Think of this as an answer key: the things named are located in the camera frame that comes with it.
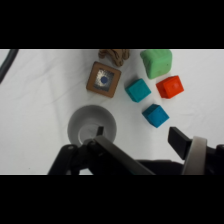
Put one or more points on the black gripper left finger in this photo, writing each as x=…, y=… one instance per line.
x=113, y=154

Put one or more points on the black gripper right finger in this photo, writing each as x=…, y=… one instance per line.
x=179, y=142

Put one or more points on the grey bowl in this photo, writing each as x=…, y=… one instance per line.
x=87, y=122

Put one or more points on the blue cube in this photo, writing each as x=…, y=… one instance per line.
x=155, y=115

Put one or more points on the orange cube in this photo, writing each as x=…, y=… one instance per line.
x=170, y=87

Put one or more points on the teal cube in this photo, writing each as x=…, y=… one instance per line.
x=138, y=90

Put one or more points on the wooden block with hole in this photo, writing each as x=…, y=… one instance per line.
x=103, y=79

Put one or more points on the green soft block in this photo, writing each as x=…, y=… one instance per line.
x=156, y=63

